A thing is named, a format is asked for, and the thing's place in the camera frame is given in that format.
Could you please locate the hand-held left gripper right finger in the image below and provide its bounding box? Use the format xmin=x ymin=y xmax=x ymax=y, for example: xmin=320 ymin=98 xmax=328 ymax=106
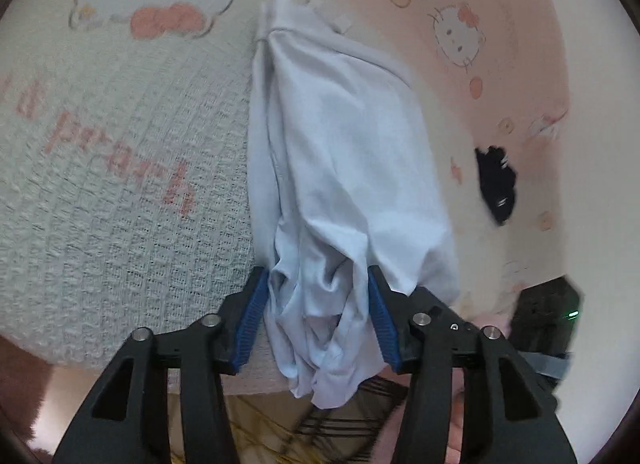
xmin=367 ymin=265 xmax=579 ymax=464

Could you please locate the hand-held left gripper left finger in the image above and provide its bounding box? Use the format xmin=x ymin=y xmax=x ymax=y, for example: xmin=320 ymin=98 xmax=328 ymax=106
xmin=52 ymin=266 xmax=271 ymax=464

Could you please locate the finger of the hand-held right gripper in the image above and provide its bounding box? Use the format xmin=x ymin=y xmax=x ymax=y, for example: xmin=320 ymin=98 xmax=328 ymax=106
xmin=407 ymin=286 xmax=480 ymax=341

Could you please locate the white t-shirt with navy trim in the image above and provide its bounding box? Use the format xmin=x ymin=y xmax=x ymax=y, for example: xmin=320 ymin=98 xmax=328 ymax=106
xmin=246 ymin=0 xmax=462 ymax=411

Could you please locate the dark navy garment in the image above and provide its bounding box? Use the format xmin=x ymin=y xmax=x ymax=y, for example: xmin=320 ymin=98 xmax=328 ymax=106
xmin=474 ymin=144 xmax=519 ymax=225

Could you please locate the cartoon printed bed sheet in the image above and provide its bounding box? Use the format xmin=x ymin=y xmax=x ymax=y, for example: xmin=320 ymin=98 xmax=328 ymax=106
xmin=0 ymin=0 xmax=640 ymax=397

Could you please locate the pink fluffy blanket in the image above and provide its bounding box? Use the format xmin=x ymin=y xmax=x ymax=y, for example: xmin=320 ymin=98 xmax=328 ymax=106
xmin=0 ymin=334 xmax=58 ymax=462

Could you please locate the black wire rack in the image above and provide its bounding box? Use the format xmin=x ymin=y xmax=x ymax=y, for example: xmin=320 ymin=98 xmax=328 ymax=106
xmin=295 ymin=379 xmax=407 ymax=461

